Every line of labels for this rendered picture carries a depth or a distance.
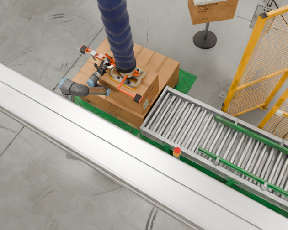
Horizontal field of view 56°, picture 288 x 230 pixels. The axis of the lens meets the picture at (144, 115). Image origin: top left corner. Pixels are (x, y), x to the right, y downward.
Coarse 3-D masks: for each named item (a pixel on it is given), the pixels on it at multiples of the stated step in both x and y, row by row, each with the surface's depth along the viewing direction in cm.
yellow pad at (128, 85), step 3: (114, 72) 312; (117, 75) 309; (120, 75) 309; (111, 78) 308; (114, 78) 307; (117, 78) 306; (114, 81) 308; (117, 81) 306; (120, 81) 305; (129, 81) 301; (132, 81) 304; (123, 84) 303; (126, 84) 303; (129, 84) 302; (129, 87) 301; (132, 87) 300; (135, 87) 301
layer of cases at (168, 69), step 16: (144, 48) 391; (144, 64) 379; (160, 64) 377; (176, 64) 375; (80, 80) 376; (160, 80) 366; (176, 80) 408; (96, 96) 370; (112, 112) 393; (128, 112) 353; (144, 112) 347
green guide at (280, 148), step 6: (216, 120) 332; (222, 120) 324; (234, 126) 320; (240, 126) 318; (246, 132) 316; (252, 132) 313; (258, 138) 313; (264, 138) 309; (270, 144) 309; (276, 144) 305; (282, 144) 304; (282, 150) 306
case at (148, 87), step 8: (136, 64) 316; (152, 72) 310; (104, 80) 310; (136, 80) 307; (144, 80) 306; (152, 80) 305; (112, 88) 313; (120, 88) 304; (136, 88) 302; (144, 88) 302; (152, 88) 315; (112, 96) 337; (120, 96) 321; (128, 96) 305; (144, 96) 305; (152, 96) 331; (128, 104) 327; (136, 104) 312; (144, 104) 319
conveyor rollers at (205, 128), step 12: (168, 96) 355; (168, 108) 347; (192, 108) 344; (168, 120) 339; (192, 120) 336; (168, 132) 332; (192, 132) 329; (204, 132) 329; (228, 132) 325; (180, 144) 325; (204, 144) 321; (240, 144) 318; (264, 144) 317; (252, 156) 311; (228, 168) 307; (264, 168) 304; (276, 168) 303; (252, 180) 299; (276, 192) 292
